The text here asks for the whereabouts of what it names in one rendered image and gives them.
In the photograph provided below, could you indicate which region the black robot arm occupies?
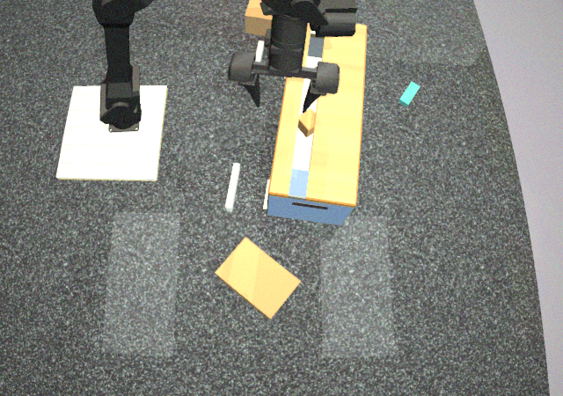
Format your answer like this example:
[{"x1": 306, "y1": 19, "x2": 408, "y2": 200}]
[{"x1": 91, "y1": 0, "x2": 358, "y2": 133}]

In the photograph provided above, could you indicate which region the small cyan block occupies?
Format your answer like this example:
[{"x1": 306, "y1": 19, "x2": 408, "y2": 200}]
[{"x1": 398, "y1": 82, "x2": 420, "y2": 107}]

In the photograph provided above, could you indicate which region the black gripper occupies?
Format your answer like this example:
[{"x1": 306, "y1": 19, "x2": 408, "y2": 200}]
[{"x1": 228, "y1": 35, "x2": 340, "y2": 114}]

